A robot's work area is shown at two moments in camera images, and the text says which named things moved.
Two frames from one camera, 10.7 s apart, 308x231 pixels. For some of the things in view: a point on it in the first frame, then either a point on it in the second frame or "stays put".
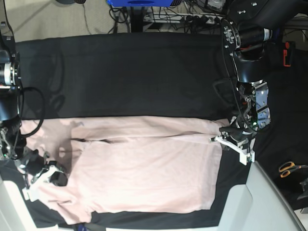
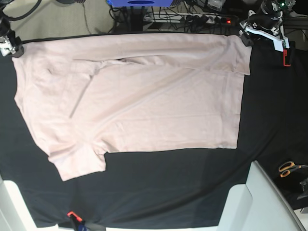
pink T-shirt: (128, 164) -> (82, 97)
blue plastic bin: (141, 3) stays put
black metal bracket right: (304, 184) stays put
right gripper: (243, 135) -> (266, 18)
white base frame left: (15, 215) stays put
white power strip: (183, 18) stays put
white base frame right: (257, 205) stays put
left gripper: (34, 164) -> (6, 47)
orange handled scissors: (286, 168) stays put
